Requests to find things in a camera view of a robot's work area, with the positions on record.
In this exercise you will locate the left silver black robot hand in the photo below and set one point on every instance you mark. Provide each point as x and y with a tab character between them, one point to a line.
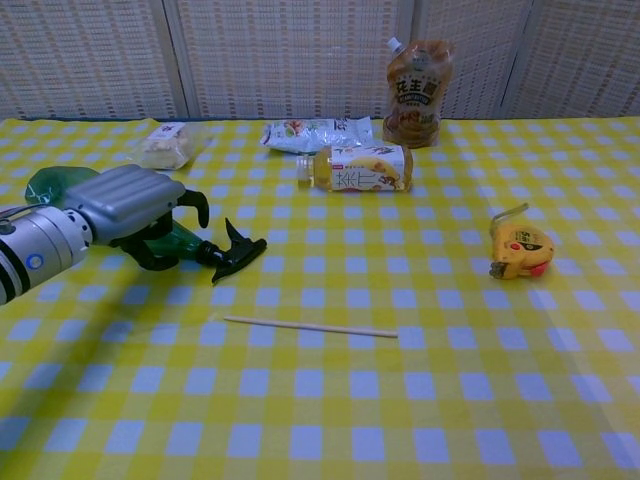
125	197

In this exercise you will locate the green spray bottle black trigger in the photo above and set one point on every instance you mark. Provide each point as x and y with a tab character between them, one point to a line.
187	246

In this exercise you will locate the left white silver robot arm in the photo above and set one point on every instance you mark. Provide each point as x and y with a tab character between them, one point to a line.
40	250

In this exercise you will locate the yellow tea drink bottle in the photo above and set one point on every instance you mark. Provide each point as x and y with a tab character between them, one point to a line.
360	170

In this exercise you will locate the clear bag of beige snacks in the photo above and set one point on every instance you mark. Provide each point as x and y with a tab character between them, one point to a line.
167	147

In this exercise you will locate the white green snack bag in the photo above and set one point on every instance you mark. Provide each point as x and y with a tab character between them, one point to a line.
300	135

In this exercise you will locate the thin wooden stick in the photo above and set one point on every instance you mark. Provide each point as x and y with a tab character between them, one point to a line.
310	326

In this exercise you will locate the beige bamboo folding screen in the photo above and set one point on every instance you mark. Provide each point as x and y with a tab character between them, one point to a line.
300	50

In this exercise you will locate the yellow white checkered tablecloth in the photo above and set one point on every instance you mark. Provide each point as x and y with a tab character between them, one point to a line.
320	400

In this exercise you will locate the brown peanut butter spout pouch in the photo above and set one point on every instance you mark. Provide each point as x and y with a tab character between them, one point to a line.
416	100

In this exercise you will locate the orange tape measure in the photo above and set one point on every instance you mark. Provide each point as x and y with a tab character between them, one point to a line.
522	250

